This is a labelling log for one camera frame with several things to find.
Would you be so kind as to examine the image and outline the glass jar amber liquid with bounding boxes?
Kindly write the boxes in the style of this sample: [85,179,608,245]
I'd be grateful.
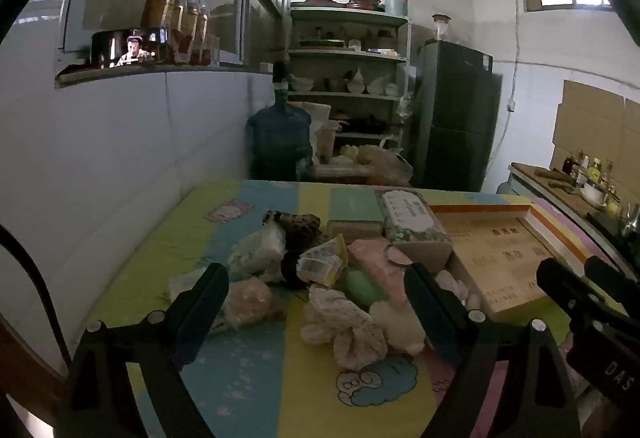
[185,0,202,50]
[170,0,190,35]
[197,4,211,54]
[141,0,177,32]

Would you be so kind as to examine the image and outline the pink cloth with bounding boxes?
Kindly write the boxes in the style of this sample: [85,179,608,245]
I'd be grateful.
[347,238,414,300]

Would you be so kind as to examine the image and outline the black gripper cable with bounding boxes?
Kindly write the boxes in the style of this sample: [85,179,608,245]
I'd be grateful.
[0,223,74,369]

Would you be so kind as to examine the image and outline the mint green soft sponge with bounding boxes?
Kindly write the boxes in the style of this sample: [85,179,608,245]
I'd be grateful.
[345,268,387,312]

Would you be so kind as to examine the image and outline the black water pump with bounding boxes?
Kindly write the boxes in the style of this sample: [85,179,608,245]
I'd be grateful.
[272,61,291,92]

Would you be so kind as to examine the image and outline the cardboard sheet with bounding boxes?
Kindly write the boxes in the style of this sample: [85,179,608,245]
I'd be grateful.
[551,79,640,200]

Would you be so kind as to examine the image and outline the white enamel bowl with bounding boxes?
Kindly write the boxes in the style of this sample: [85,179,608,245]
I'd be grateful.
[581,182,607,205]

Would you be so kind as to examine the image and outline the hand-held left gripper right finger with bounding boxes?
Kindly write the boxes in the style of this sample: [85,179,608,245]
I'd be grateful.
[404,262,582,438]

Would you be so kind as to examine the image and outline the colourful printed mat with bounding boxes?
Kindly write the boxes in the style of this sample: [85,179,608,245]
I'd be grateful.
[85,178,628,438]

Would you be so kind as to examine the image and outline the group of condiment bottles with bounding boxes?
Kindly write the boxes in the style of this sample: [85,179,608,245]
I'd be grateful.
[562,149,622,200]

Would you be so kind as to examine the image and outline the large floral tissue pack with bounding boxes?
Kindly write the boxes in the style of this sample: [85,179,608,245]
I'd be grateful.
[375,189,454,272]

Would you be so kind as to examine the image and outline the white teapot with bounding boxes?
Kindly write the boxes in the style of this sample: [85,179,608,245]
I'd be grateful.
[342,67,366,95]

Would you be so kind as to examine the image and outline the yellow snack packet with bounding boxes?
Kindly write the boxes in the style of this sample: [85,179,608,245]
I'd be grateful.
[297,233,349,287]

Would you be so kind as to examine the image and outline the kitchen counter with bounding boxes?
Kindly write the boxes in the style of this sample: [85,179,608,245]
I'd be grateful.
[509,162,640,269]

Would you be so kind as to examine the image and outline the white floral print cloth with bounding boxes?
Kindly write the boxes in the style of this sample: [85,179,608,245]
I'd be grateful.
[300,285,389,372]

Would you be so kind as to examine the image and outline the cardboard box orange rim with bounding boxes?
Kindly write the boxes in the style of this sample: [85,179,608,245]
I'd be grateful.
[429,197,592,320]

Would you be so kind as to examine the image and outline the dark green fridge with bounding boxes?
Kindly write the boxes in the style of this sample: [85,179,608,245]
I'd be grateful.
[412,41,504,192]

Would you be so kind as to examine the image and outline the white wall cable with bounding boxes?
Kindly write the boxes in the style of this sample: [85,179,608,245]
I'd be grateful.
[502,0,522,181]

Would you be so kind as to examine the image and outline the leopard print cloth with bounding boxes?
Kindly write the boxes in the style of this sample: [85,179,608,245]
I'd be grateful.
[262,211,323,249]

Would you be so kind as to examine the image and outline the blue water jug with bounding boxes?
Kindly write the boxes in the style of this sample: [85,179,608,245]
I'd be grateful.
[247,88,314,182]

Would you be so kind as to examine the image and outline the small teal tissue pack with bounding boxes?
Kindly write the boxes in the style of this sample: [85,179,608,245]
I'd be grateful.
[227,221,287,282]

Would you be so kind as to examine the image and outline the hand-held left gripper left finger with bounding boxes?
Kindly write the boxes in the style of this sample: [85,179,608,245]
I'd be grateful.
[56,262,231,438]

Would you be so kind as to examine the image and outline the stack of white dishes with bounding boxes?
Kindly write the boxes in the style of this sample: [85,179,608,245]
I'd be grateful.
[367,76,401,97]

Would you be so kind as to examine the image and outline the clear plastic bag of food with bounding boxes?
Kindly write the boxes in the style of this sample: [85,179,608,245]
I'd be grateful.
[312,143,415,187]

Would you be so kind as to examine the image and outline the clear bag pink filling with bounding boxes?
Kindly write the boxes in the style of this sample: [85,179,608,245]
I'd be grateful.
[215,277,287,332]

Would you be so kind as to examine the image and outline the glass jar with lid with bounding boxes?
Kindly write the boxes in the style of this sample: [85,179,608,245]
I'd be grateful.
[432,13,454,43]

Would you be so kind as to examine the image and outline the pale green shelf rack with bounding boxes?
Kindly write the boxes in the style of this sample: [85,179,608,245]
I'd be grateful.
[286,6,414,156]

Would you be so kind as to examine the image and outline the white plush rabbit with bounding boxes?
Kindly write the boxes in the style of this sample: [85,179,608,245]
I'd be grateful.
[370,269,482,355]

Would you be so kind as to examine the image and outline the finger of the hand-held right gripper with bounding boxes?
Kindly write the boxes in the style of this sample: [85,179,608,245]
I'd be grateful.
[536,258,609,320]
[585,255,629,305]

